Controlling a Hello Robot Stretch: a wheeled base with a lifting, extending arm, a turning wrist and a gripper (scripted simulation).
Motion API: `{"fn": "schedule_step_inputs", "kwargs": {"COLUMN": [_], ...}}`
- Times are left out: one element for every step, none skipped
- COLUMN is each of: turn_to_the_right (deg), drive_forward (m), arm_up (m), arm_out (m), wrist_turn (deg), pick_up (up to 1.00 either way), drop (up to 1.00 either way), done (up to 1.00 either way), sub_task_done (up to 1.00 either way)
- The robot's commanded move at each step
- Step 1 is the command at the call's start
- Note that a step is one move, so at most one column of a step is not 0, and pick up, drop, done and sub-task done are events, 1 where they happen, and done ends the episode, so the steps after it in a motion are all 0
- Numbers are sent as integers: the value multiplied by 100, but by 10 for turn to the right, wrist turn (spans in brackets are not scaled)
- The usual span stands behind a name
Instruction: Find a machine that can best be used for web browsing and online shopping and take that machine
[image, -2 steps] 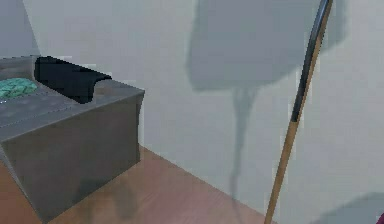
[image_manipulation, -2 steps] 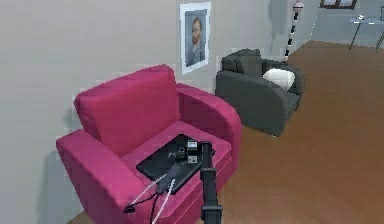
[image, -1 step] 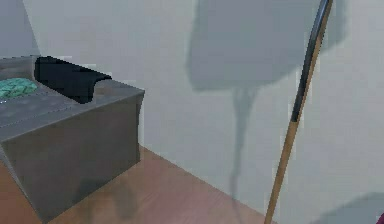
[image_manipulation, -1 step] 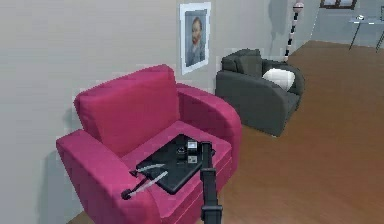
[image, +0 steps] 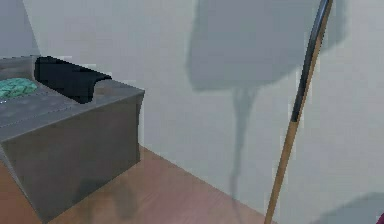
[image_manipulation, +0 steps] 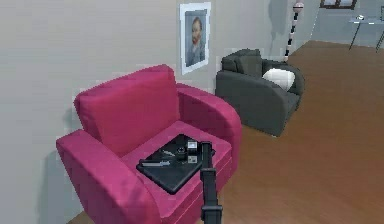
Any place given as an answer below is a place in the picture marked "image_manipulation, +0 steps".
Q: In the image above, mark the dark grey armchair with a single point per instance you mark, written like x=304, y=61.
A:
x=256, y=103

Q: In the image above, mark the black and white floor lamp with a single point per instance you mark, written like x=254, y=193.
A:
x=292, y=31

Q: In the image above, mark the white pillow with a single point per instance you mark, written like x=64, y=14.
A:
x=279, y=78

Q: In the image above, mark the framed portrait picture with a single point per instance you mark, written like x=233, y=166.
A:
x=195, y=38

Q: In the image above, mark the dark framed window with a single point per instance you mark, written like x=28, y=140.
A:
x=338, y=4

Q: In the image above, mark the glass top table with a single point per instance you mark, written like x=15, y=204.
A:
x=365, y=21

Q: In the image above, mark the black closed laptop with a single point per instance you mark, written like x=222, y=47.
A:
x=170, y=176

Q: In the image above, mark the small white object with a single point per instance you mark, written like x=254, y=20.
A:
x=360, y=17

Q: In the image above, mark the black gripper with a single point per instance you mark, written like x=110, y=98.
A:
x=181, y=153

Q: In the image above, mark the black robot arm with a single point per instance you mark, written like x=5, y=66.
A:
x=210, y=186

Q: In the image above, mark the pink armchair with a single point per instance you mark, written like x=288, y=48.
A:
x=133, y=110

